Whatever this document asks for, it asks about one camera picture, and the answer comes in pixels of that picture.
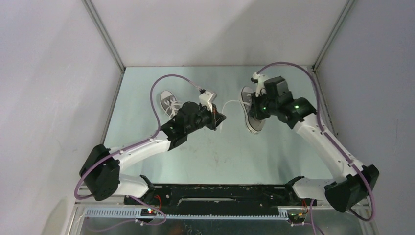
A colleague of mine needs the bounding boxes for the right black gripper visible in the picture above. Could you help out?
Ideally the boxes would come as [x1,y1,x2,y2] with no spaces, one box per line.
[248,90,278,121]

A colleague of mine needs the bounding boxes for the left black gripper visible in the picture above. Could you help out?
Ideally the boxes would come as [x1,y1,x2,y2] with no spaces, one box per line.
[185,102,226,135]

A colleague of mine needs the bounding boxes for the grey sneaker laces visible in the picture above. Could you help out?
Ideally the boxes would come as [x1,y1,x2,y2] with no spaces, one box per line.
[218,86,267,134]
[160,91,183,118]

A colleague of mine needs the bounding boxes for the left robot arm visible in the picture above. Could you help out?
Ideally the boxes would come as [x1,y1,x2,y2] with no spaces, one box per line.
[76,102,227,204]

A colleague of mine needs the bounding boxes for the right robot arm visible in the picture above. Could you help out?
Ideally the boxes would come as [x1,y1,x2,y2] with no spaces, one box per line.
[243,92,380,212]

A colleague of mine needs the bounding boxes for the grey sneaker tied laces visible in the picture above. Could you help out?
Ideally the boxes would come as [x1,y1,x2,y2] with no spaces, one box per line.
[160,91,183,118]

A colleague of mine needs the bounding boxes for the right controller board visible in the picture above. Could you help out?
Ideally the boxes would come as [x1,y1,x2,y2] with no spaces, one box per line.
[288,212,307,224]

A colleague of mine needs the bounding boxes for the controller board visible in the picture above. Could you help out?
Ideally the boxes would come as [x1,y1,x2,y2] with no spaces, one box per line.
[288,212,307,224]
[140,208,158,217]

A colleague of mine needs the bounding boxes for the left controller board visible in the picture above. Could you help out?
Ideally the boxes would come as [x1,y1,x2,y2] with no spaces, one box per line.
[140,208,158,217]

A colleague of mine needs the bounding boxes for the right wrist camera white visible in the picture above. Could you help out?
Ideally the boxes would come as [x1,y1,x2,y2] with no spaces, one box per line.
[251,73,270,97]

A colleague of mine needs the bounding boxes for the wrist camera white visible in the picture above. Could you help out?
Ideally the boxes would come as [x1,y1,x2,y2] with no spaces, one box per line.
[251,73,270,97]
[199,89,217,112]

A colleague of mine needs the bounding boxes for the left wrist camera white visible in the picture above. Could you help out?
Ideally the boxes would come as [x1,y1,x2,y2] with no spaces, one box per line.
[199,89,217,112]

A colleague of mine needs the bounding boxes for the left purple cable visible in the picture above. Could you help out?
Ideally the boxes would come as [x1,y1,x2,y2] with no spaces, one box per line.
[73,74,207,228]

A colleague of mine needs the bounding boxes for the purple cable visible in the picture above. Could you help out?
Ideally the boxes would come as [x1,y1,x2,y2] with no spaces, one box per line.
[256,61,376,235]
[73,74,207,228]

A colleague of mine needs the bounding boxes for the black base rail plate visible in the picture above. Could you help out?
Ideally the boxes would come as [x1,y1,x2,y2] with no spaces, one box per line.
[143,184,317,216]

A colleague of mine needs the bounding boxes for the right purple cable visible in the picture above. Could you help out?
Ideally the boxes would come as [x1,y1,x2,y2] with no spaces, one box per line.
[256,61,376,235]

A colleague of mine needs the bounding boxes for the grey slotted cable duct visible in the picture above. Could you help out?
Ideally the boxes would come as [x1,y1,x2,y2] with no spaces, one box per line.
[84,207,289,221]

